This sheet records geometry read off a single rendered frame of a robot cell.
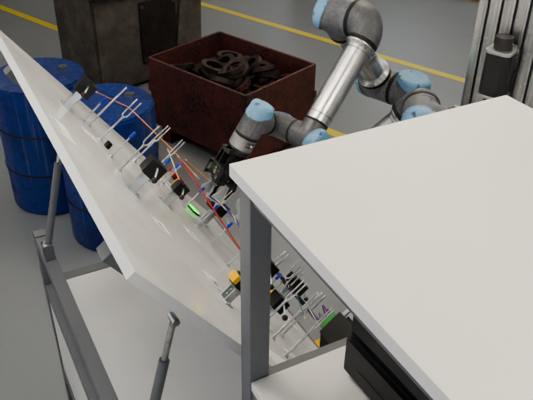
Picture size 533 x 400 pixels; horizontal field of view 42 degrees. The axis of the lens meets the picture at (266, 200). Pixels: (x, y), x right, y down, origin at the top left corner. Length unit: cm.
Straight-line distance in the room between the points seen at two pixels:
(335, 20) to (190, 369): 112
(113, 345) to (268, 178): 136
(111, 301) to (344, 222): 158
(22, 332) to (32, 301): 22
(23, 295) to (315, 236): 299
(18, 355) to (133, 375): 137
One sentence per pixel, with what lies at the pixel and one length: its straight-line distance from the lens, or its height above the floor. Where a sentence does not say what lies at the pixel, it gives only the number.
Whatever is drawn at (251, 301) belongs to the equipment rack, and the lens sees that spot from 104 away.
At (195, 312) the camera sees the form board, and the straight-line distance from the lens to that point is 113.
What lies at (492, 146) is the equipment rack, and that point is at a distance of 104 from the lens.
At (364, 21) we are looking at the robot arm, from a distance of 208.
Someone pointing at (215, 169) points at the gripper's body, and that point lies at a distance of 205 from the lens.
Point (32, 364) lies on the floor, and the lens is 334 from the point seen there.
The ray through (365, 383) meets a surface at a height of 149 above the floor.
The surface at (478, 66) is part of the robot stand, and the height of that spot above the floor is 143.
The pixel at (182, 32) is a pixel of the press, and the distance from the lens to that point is 583.
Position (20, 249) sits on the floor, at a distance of 403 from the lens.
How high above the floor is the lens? 232
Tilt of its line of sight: 33 degrees down
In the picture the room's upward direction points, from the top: 1 degrees clockwise
